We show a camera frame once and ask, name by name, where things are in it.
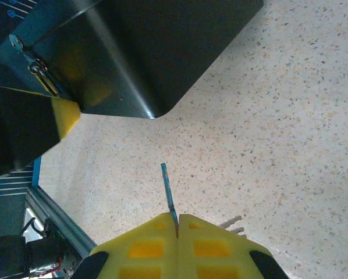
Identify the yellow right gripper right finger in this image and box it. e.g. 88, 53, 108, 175
176, 214, 289, 279

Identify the silver metal hasp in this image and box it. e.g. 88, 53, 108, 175
9, 34, 48, 72

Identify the blue circuit print mat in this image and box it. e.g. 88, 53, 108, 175
0, 0, 44, 242

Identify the aluminium frame rail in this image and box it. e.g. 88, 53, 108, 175
25, 185, 98, 259

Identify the silver key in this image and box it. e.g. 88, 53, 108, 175
219, 214, 243, 230

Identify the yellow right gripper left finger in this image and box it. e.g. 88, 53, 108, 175
74, 212, 179, 279

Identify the silver metal clasp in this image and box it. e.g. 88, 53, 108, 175
30, 62, 61, 96

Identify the blue key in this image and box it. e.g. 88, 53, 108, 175
160, 163, 179, 233

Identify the black motor unit with wires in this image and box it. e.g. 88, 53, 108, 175
0, 219, 84, 279

